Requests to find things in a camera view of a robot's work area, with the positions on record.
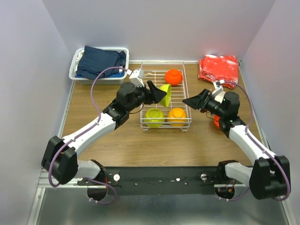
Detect yellow orange bowl front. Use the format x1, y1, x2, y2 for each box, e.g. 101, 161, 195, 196
167, 107, 187, 127

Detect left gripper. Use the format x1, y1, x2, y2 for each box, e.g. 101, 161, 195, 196
127, 80, 167, 113

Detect white wire dish rack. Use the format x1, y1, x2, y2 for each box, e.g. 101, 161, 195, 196
140, 61, 192, 131

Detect red white folded towel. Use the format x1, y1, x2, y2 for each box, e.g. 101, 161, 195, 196
198, 54, 239, 83

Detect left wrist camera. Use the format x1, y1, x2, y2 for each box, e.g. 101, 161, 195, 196
129, 68, 144, 87

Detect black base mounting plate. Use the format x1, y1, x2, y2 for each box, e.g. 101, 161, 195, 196
77, 165, 244, 196

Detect blue cloth in basket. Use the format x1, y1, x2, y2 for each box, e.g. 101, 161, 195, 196
108, 71, 125, 78

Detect white cloth in basket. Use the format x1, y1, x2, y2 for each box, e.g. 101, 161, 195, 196
74, 50, 84, 72

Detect aluminium frame rail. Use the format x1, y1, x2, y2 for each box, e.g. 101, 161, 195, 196
37, 167, 80, 188

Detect dark blue jeans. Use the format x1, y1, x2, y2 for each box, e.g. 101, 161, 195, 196
75, 45, 126, 80

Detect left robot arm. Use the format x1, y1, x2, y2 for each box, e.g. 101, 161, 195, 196
41, 81, 167, 187

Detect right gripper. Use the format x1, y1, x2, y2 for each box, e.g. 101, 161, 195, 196
183, 88, 226, 118

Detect white plastic laundry basket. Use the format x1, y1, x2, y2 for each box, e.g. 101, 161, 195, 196
68, 47, 129, 85

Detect lime green bowl front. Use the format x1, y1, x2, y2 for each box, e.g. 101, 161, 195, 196
144, 108, 165, 128

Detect lime green bowl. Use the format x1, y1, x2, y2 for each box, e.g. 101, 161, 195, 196
159, 84, 172, 107
144, 108, 165, 128

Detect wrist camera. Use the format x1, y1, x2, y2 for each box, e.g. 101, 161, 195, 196
129, 68, 144, 87
212, 80, 225, 103

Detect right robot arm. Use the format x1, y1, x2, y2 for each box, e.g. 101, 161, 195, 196
182, 89, 291, 201

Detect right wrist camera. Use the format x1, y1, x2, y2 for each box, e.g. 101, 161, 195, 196
212, 80, 225, 103

